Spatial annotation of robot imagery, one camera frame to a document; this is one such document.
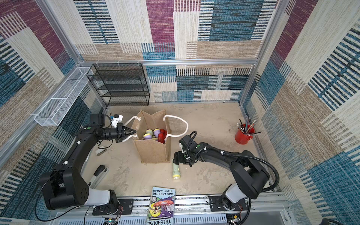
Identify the white mesh wall basket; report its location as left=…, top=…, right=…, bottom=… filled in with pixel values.
left=34, top=67, right=90, bottom=126

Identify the red pen cup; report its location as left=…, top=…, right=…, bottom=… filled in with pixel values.
left=234, top=117, right=261, bottom=145

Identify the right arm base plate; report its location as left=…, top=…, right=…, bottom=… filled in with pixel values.
left=205, top=196, right=249, bottom=212

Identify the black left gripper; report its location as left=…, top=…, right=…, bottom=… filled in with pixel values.
left=101, top=124, right=137, bottom=143

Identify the colourful treehouse book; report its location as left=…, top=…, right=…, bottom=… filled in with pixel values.
left=146, top=187, right=176, bottom=225

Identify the purple flashlight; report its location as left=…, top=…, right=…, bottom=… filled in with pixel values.
left=153, top=128, right=161, bottom=137
left=143, top=133, right=152, bottom=140

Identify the green flashlight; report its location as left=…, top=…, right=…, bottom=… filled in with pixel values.
left=145, top=129, right=153, bottom=136
left=172, top=163, right=181, bottom=180

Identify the brown jute tote bag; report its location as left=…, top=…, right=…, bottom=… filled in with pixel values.
left=124, top=110, right=189, bottom=164

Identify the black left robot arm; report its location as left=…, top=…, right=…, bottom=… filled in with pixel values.
left=39, top=113, right=136, bottom=214

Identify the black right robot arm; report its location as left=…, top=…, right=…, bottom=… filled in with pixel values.
left=173, top=135, right=270, bottom=211

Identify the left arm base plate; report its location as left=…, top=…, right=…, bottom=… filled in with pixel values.
left=92, top=198, right=134, bottom=216

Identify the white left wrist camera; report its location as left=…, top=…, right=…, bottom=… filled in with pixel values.
left=110, top=113, right=123, bottom=128

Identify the black white stapler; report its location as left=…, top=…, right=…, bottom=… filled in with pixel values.
left=88, top=165, right=109, bottom=189

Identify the black wire shelf rack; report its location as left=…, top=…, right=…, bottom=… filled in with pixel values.
left=87, top=63, right=150, bottom=107

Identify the red flashlight row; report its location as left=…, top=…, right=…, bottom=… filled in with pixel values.
left=160, top=129, right=167, bottom=135

